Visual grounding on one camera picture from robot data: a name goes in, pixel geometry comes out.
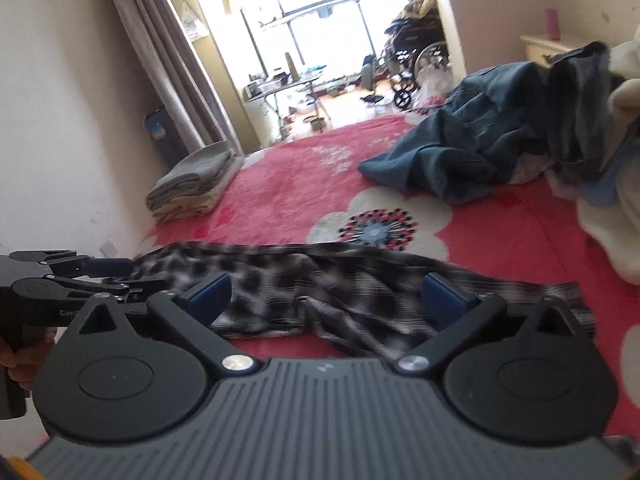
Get cream bedside cabinet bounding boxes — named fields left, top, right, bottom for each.
left=520, top=35, right=592, bottom=67

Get person's left hand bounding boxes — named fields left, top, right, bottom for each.
left=1, top=327, right=58, bottom=391

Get red floral bed blanket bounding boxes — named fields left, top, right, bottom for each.
left=141, top=115, right=639, bottom=436

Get black wheelchair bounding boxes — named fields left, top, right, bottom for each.
left=378, top=0, right=450, bottom=110

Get folded beige grey clothes stack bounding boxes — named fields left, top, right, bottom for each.
left=145, top=141, right=244, bottom=224

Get water dispenser with blue bottle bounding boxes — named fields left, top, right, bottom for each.
left=143, top=106, right=189, bottom=169

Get blue denim jeans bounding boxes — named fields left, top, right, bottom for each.
left=358, top=62, right=552, bottom=204

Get dark grey garment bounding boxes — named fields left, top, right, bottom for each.
left=547, top=41, right=624, bottom=184

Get pink cup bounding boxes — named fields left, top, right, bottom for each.
left=544, top=8, right=561, bottom=41

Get pink plastic bag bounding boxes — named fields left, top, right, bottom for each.
left=413, top=65, right=454, bottom=108

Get black white plaid shirt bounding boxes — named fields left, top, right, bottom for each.
left=130, top=242, right=596, bottom=360

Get grey brown curtain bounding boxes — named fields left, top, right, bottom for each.
left=113, top=0, right=244, bottom=155

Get wall power socket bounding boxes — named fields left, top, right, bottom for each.
left=100, top=240, right=118, bottom=258

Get folding table with clutter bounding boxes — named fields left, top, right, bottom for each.
left=244, top=63, right=330, bottom=141

